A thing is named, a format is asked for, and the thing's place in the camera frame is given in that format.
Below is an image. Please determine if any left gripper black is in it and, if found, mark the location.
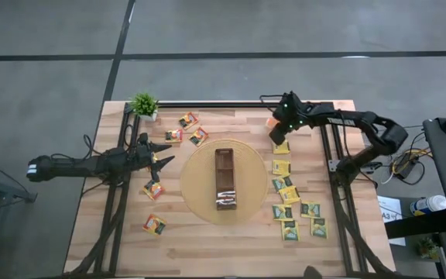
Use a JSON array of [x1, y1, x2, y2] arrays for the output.
[[132, 133, 176, 183]]

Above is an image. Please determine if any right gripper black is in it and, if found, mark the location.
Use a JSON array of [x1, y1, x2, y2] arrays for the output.
[[268, 91, 307, 146]]

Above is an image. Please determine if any brown wooden tea box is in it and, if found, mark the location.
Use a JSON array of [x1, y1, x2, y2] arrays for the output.
[[214, 147, 238, 212]]

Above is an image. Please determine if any mango magic tea packet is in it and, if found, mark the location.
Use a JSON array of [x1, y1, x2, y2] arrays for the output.
[[164, 129, 184, 143], [142, 213, 168, 236], [142, 179, 166, 202], [188, 126, 210, 147], [146, 152, 159, 173], [178, 112, 200, 131]]

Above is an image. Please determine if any round woven straw placemat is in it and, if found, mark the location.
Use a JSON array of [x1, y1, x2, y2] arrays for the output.
[[179, 138, 269, 226]]

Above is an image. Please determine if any green plant in white pot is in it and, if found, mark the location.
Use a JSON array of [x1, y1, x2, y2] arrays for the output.
[[129, 91, 160, 122]]

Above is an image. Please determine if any black power adapter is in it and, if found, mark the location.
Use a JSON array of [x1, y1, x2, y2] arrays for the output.
[[395, 157, 418, 180]]

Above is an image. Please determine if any white paper sheet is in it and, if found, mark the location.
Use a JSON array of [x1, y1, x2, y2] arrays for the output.
[[376, 195, 407, 247]]

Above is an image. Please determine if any person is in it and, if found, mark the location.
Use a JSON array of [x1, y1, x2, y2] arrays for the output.
[[304, 265, 324, 279]]

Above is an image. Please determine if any grey metal stand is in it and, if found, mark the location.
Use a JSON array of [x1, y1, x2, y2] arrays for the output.
[[0, 154, 38, 279]]

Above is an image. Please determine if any white blue bottle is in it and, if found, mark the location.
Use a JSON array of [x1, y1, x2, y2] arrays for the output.
[[409, 195, 446, 217]]

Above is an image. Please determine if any black desk bar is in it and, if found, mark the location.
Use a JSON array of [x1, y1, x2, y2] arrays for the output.
[[384, 208, 446, 239]]

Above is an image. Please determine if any small potted plant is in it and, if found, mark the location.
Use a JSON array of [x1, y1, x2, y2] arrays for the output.
[[417, 236, 441, 260]]

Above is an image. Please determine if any black right camera cable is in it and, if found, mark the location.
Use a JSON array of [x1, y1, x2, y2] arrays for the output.
[[259, 94, 286, 114]]

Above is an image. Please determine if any black aluminium table frame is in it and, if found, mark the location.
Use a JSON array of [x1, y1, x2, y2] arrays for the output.
[[63, 100, 396, 279]]

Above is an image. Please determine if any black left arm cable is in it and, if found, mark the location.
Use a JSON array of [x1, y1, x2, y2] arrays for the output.
[[82, 123, 141, 160]]

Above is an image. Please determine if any yellow cable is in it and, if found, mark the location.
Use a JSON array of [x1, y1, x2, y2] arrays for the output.
[[395, 148, 431, 164]]

